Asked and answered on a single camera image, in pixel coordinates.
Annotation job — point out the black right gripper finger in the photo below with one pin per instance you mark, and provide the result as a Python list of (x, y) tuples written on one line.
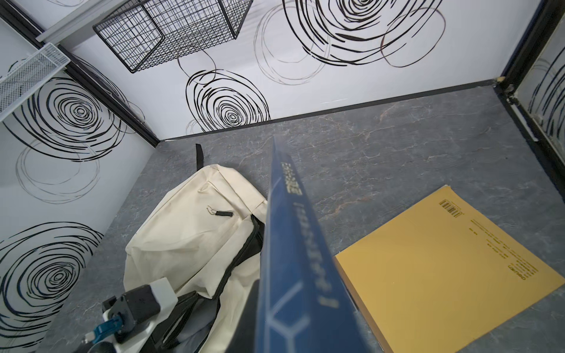
[(243, 340)]

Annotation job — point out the dark blue book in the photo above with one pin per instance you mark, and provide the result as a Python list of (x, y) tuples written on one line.
[(303, 305)]

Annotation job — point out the cream canvas backpack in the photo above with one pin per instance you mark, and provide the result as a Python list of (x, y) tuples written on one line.
[(205, 238)]

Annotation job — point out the yellow kraft notebook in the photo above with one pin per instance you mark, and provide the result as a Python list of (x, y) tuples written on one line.
[(441, 275)]

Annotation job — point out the black wire wall basket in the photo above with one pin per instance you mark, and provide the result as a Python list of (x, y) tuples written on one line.
[(144, 34)]

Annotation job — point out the white mesh wall shelf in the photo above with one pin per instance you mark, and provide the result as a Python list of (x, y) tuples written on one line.
[(30, 76)]

